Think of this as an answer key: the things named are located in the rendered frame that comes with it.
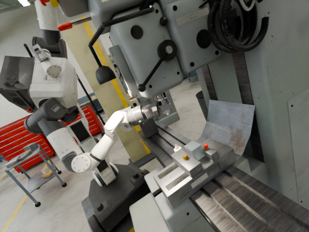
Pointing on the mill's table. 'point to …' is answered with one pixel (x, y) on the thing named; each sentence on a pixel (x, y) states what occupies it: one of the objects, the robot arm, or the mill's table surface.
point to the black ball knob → (163, 21)
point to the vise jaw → (193, 167)
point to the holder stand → (149, 128)
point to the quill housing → (146, 51)
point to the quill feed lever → (169, 49)
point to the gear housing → (108, 10)
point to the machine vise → (220, 155)
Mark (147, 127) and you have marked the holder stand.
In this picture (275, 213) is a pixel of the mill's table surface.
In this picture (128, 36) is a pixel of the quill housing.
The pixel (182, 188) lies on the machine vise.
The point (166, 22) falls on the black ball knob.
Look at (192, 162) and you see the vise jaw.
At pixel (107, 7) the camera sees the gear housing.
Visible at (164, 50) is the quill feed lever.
